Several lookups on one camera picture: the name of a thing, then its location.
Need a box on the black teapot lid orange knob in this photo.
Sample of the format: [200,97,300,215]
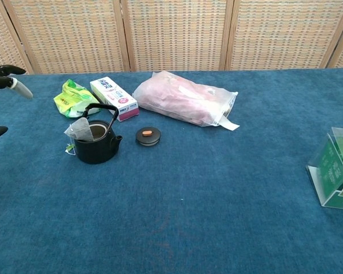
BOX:
[135,127,162,148]

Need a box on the woven bamboo folding screen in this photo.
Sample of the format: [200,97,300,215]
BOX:
[0,0,343,78]

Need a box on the black teapot with handle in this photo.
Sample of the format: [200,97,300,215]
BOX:
[73,103,123,164]

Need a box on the white pink toothpaste box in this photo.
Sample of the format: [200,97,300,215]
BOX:
[89,76,140,122]

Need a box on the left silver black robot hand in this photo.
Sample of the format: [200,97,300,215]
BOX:
[0,65,34,142]

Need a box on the pyramid tea bag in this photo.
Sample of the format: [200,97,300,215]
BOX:
[63,117,94,156]

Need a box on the clear box of green sachets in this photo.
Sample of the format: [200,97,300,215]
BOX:
[305,126,343,211]

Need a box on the pink cloth in clear bag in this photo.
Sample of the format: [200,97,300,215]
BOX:
[131,71,240,132]

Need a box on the blue carpet table cloth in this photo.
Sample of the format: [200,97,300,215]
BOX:
[0,67,343,274]

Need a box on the green yellow snack packet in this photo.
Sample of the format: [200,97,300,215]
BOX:
[53,79,101,119]

